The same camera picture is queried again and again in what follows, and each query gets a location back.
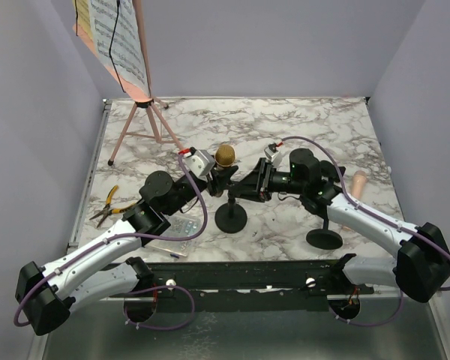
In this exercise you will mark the pink music stand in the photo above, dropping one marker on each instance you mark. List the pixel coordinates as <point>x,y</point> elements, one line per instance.
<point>161,131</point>

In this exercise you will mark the black mounting rail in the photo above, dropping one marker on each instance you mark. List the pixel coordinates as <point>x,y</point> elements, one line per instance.
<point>242,287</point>

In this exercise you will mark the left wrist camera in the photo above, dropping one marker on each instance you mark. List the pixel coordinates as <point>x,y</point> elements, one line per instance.
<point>196,163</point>

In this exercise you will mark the gold microphone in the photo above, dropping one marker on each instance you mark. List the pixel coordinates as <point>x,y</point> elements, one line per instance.
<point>225,156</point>

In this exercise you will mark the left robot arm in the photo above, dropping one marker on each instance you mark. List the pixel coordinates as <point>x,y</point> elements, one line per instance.
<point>47,295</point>

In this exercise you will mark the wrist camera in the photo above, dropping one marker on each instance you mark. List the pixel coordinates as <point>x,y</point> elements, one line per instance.
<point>273,154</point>
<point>196,163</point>

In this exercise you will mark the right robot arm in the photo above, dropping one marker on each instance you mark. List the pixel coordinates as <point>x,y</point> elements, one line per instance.
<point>419,264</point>

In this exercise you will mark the yellow sheet music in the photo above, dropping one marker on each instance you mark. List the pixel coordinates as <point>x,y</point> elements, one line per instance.
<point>82,25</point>

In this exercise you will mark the black mic stand with clip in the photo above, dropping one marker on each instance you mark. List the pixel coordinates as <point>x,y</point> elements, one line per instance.
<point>324,238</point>

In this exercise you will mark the pink microphone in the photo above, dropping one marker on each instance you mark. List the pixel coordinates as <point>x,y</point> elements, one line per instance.
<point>357,185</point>

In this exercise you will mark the clear screw organizer box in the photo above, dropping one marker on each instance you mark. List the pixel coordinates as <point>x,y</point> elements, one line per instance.
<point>181,226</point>

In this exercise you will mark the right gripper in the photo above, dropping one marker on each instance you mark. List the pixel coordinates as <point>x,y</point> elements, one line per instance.
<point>264,181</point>

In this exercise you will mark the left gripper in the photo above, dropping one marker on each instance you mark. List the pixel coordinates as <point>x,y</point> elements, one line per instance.
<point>220,179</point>

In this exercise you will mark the white sheet music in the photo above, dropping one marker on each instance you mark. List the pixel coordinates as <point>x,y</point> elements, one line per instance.
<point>116,41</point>

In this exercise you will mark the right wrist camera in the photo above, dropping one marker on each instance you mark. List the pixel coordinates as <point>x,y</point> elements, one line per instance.
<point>273,154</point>

